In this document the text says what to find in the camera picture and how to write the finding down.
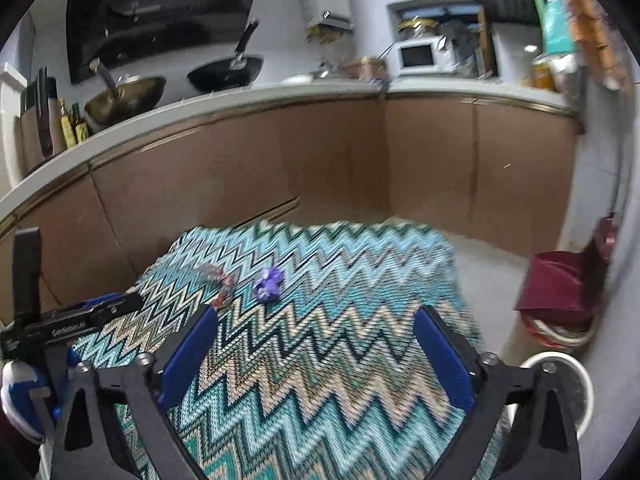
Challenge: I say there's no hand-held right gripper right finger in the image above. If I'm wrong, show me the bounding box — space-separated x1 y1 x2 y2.
414 305 583 480

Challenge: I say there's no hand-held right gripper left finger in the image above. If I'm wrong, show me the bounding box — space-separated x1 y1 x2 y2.
50 304 221 480

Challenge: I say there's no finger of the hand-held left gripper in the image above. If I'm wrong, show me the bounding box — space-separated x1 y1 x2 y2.
12 227 42 323
0 292 144 358

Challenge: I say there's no clear red wrapper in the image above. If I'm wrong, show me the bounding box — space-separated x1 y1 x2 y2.
197 262 236 311

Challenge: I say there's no white round bin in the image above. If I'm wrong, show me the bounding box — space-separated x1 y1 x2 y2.
502 351 595 446

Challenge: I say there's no purple wrapper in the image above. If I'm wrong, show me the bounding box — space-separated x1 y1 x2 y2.
253 267 285 303

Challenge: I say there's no teal zigzag mat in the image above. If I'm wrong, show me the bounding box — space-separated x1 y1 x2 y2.
70 220 506 480

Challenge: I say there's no maroon dustpan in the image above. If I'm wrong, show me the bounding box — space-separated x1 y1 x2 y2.
515 252 598 317

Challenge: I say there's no yellow label bottle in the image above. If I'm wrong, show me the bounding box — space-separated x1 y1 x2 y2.
59 100 76 148

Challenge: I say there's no knife block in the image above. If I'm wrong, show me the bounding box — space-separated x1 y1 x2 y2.
20 66 66 158

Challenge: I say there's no dark oil bottle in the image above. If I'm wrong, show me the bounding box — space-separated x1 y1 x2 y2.
71 103 91 142

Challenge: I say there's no brass wok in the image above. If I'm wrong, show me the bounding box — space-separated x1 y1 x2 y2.
84 58 167 126

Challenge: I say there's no brown kitchen cabinet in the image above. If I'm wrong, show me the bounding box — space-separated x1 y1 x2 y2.
0 95 583 326

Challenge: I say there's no white countertop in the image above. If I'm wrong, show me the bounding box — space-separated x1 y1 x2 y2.
0 77 581 221

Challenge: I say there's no black wok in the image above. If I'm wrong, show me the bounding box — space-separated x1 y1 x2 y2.
186 19 264 93

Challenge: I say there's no yellow jar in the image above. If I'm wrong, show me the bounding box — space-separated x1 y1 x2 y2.
530 55 552 91

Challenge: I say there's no white microwave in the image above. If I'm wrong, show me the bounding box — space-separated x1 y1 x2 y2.
396 36 458 77

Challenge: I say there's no silver pot with lid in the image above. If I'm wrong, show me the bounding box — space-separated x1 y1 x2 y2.
281 62 332 86

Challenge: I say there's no teal hanging packet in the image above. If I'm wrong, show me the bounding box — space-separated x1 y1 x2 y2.
542 0 576 56

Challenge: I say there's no white water heater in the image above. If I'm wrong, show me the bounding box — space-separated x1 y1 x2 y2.
298 0 353 31

